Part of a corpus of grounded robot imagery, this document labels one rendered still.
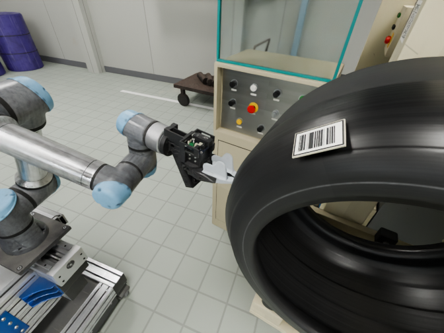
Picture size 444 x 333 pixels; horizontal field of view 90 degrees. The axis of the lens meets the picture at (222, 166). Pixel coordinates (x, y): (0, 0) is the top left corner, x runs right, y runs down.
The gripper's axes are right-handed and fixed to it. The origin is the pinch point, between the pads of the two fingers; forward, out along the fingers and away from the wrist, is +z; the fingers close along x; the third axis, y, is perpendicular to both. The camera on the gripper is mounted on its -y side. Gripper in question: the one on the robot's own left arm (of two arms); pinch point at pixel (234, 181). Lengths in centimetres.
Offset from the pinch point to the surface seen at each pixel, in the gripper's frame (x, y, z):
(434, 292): 11, -15, 53
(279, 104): 68, -8, -9
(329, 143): -11.7, 24.3, 13.4
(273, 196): -12.5, 13.7, 10.3
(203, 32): 327, -49, -222
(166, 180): 84, -131, -98
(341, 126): -9.8, 25.7, 13.8
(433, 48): 28.2, 30.3, 24.8
